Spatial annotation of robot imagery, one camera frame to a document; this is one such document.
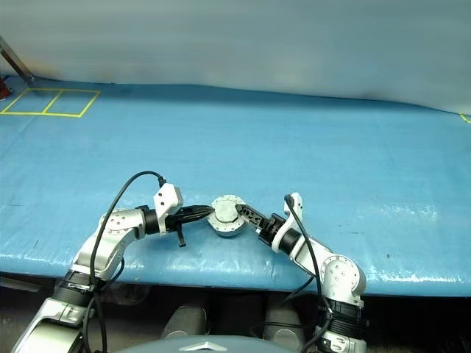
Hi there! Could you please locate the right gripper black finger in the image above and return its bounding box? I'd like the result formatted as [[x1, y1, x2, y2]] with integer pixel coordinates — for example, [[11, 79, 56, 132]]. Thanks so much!
[[235, 204, 264, 229]]

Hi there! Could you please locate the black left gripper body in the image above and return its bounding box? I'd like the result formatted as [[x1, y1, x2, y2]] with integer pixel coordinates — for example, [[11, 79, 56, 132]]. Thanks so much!
[[164, 208, 191, 249]]

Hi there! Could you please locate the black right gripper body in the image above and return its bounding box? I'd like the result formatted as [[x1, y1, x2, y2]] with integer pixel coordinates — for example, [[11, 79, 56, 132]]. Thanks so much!
[[257, 213, 286, 247]]

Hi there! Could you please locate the grey motor rotor disc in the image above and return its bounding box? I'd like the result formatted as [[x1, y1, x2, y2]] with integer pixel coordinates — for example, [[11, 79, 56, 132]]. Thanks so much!
[[210, 194, 245, 226]]

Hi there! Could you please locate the round silver motor housing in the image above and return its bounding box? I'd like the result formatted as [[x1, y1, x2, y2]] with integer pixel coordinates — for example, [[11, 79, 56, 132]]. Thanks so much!
[[206, 210, 246, 239]]

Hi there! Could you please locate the blue table cover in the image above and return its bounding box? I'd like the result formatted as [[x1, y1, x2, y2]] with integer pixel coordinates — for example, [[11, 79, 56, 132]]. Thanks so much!
[[0, 75, 471, 297]]

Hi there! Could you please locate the dark rounded grey shape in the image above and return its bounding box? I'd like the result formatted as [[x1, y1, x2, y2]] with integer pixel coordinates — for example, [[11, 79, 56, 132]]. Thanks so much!
[[263, 293, 307, 351], [160, 304, 209, 340]]

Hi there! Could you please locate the grey robot torso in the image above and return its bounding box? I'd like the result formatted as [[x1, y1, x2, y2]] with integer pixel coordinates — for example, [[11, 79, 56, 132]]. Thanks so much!
[[116, 335, 307, 353]]

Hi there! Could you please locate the yellow tape double rectangle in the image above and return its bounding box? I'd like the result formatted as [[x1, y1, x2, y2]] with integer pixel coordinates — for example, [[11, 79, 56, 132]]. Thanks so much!
[[0, 88, 101, 119]]

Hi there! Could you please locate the dark red object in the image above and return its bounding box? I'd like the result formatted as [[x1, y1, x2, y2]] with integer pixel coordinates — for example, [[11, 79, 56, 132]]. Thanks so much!
[[0, 75, 13, 102]]

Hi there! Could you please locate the grey metal bar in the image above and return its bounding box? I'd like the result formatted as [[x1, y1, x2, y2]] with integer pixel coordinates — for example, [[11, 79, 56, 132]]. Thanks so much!
[[0, 35, 35, 83]]

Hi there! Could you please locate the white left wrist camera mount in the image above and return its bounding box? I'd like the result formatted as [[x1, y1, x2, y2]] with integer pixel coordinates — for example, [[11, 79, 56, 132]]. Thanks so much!
[[152, 182, 184, 235]]

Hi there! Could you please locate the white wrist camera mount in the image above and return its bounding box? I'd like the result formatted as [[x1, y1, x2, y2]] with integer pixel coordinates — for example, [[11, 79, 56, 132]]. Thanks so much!
[[152, 182, 184, 235], [272, 191, 305, 242]]

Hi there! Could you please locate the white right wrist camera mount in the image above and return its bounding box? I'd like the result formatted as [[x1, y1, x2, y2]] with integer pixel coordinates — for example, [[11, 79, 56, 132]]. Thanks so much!
[[272, 191, 305, 242]]

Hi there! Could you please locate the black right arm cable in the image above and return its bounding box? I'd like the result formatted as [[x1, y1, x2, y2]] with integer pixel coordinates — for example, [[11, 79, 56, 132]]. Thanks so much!
[[253, 194, 334, 353]]

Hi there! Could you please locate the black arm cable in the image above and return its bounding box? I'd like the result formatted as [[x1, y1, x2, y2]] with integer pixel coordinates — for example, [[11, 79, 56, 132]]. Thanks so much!
[[81, 170, 169, 353], [253, 194, 334, 353]]

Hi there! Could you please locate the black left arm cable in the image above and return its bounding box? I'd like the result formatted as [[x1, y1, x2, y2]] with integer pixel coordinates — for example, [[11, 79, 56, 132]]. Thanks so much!
[[81, 170, 169, 353]]

